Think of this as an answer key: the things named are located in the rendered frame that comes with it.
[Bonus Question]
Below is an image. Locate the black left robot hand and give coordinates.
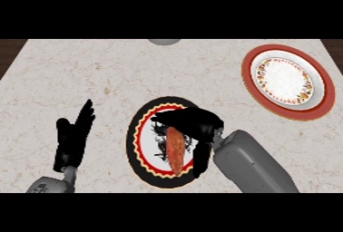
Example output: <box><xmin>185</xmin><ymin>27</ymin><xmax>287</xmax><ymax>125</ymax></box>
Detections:
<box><xmin>52</xmin><ymin>98</ymin><xmax>96</xmax><ymax>173</ymax></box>

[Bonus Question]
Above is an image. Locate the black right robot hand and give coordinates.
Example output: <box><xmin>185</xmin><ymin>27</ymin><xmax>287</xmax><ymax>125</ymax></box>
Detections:
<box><xmin>149</xmin><ymin>107</ymin><xmax>225</xmax><ymax>179</ymax></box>

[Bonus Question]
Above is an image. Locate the black and red rimmed plate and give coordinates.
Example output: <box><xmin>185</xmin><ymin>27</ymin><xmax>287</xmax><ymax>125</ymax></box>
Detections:
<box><xmin>124</xmin><ymin>95</ymin><xmax>211</xmax><ymax>190</ymax></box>

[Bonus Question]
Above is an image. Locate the red rimmed white plate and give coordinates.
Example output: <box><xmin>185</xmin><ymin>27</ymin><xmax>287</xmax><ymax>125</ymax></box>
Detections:
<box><xmin>240</xmin><ymin>43</ymin><xmax>336</xmax><ymax>121</ymax></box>

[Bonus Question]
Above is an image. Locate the grey round object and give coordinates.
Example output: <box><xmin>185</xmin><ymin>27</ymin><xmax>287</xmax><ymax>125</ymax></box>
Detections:
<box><xmin>146</xmin><ymin>38</ymin><xmax>182</xmax><ymax>46</ymax></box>

